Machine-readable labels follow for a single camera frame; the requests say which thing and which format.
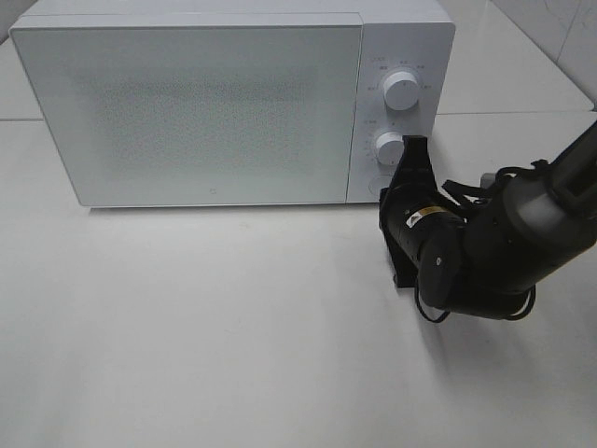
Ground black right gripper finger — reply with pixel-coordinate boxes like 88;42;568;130
395;135;434;175

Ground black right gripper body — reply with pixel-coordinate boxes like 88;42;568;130
379;179;440;288

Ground round white door button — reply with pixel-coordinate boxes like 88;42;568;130
368;175;392;201

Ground white dial knob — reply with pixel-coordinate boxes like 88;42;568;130
373;132;404;166
381;68;421;112

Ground white microwave door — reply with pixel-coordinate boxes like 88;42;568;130
13;26;361;207

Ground white microwave oven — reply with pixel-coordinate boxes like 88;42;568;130
9;1;455;207

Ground black cable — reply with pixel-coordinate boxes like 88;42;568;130
414;161;549;323

